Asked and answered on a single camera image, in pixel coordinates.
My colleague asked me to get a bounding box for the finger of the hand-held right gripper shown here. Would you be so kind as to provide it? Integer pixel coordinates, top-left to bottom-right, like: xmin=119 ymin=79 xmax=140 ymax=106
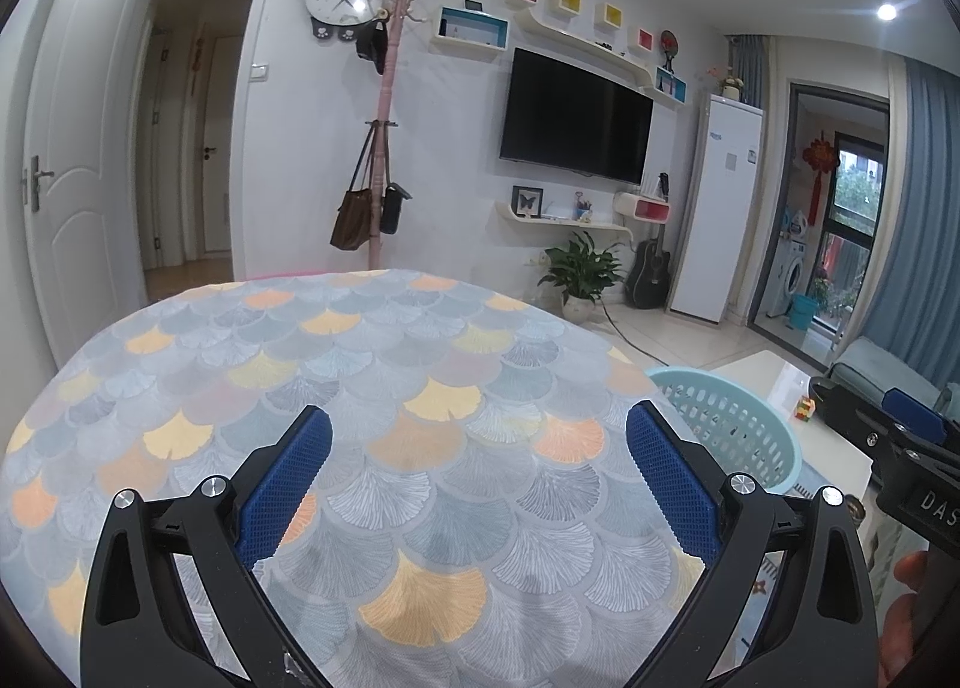
xmin=883 ymin=388 xmax=960 ymax=468
xmin=810 ymin=377 xmax=899 ymax=479

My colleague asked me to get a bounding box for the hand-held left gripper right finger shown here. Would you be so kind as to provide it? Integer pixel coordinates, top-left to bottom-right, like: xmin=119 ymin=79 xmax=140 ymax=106
xmin=622 ymin=399 xmax=880 ymax=688

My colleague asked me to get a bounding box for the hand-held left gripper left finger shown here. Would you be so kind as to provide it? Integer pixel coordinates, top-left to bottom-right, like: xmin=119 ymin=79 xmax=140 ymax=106
xmin=79 ymin=404 xmax=333 ymax=688

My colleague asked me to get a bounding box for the light blue plastic basket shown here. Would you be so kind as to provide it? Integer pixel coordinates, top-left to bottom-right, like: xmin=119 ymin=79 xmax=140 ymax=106
xmin=646 ymin=367 xmax=802 ymax=496

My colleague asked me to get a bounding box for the person's right hand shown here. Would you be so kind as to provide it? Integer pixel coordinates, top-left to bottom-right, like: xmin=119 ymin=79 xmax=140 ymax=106
xmin=879 ymin=551 xmax=935 ymax=688

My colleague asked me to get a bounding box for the teal sofa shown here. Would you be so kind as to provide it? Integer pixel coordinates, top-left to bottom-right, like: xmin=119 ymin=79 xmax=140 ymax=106
xmin=831 ymin=337 xmax=960 ymax=423

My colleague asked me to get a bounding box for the white coffee table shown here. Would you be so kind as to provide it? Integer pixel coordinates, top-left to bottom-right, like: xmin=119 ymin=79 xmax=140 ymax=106
xmin=709 ymin=350 xmax=877 ymax=509

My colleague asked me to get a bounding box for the white washing machine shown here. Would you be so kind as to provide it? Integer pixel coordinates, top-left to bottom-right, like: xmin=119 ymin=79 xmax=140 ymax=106
xmin=768 ymin=238 xmax=809 ymax=319

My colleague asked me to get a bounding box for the round table with patterned cloth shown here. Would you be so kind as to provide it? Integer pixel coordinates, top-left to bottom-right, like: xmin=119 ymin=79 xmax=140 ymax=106
xmin=0 ymin=268 xmax=722 ymax=688

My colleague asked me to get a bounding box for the black acoustic guitar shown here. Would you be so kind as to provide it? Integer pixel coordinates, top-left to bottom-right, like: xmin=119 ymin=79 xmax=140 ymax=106
xmin=626 ymin=219 xmax=673 ymax=310

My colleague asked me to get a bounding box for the blue window curtain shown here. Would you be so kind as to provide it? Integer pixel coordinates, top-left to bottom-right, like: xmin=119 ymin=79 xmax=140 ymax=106
xmin=853 ymin=54 xmax=960 ymax=400

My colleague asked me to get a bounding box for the green potted plant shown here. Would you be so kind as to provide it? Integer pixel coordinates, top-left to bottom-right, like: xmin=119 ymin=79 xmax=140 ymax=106
xmin=538 ymin=230 xmax=625 ymax=319

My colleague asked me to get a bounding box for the white tall refrigerator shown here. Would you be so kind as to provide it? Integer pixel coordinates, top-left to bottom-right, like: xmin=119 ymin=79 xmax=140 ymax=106
xmin=670 ymin=94 xmax=765 ymax=323

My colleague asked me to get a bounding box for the red knot decoration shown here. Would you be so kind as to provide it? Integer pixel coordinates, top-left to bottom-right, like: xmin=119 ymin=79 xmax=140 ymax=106
xmin=800 ymin=131 xmax=838 ymax=211

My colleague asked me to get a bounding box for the brown hanging bag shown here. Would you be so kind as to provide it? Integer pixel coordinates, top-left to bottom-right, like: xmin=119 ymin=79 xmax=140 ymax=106
xmin=331 ymin=124 xmax=377 ymax=253

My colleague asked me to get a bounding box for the white curved low shelf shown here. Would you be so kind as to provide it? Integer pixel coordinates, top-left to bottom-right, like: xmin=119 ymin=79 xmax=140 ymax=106
xmin=495 ymin=202 xmax=632 ymax=234

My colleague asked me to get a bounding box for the black hanging bag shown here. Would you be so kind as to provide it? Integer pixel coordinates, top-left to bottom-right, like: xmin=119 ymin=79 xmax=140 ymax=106
xmin=379 ymin=182 xmax=413 ymax=236

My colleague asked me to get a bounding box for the white hallway door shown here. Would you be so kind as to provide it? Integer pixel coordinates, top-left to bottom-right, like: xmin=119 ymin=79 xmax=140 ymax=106
xmin=198 ymin=34 xmax=235 ymax=254

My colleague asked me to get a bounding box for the pink coat rack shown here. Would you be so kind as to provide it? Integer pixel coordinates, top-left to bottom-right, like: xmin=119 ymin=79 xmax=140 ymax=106
xmin=247 ymin=0 xmax=456 ymax=280

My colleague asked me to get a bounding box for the white room door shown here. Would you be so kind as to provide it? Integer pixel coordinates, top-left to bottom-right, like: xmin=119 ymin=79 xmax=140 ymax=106
xmin=21 ymin=0 xmax=149 ymax=368

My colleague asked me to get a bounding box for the black hat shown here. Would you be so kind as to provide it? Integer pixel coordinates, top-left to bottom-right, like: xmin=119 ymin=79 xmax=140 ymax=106
xmin=353 ymin=20 xmax=390 ymax=76

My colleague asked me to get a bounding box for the white curved high shelf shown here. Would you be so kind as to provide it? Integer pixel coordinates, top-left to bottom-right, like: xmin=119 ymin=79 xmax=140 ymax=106
xmin=513 ymin=8 xmax=655 ymax=87

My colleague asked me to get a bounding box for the black floor cable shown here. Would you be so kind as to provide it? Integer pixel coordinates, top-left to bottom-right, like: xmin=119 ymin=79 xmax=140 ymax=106
xmin=596 ymin=302 xmax=674 ymax=368

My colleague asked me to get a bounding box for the dark balcony door frame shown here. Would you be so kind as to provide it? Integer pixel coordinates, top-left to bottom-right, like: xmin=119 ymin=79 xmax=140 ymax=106
xmin=752 ymin=79 xmax=891 ymax=360

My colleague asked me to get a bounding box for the black wall television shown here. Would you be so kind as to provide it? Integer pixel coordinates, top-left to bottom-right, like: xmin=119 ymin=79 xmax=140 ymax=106
xmin=499 ymin=47 xmax=654 ymax=185

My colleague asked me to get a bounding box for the blue wall cube shelf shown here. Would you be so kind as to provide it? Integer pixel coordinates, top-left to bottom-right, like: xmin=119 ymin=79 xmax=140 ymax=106
xmin=654 ymin=65 xmax=688 ymax=106

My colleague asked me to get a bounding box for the blue framed wall shelf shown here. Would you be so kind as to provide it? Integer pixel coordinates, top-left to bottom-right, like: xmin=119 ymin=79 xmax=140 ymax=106
xmin=431 ymin=6 xmax=510 ymax=55

